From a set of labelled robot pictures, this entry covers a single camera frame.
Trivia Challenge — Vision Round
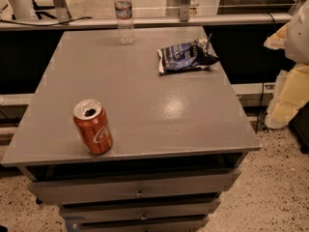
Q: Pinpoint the black hanging cable right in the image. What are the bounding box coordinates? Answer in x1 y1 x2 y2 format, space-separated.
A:
255 13 277 134

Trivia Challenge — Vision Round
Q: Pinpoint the grey metal post bracket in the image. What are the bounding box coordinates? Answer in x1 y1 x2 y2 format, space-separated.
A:
180 0 191 22

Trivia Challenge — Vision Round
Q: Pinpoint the red cola can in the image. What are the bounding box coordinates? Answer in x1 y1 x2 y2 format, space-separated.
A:
73 99 113 155

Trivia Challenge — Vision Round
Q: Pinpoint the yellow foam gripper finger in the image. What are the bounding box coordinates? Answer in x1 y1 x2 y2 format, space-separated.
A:
265 64 309 130
264 23 288 50

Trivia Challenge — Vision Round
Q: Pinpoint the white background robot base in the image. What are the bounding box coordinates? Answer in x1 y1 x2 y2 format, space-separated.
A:
7 0 37 20

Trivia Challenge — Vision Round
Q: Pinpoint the blue crumpled chip bag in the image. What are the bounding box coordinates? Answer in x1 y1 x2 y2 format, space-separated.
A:
157 38 219 74

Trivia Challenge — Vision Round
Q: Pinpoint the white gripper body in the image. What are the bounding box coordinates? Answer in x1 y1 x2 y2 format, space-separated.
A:
285 0 309 64

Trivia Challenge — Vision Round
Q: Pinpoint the black cable on rail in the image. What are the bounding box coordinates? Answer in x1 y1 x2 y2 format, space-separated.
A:
0 15 94 27

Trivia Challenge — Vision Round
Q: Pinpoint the clear plastic water bottle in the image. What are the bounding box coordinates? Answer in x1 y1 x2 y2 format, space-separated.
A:
114 0 135 44

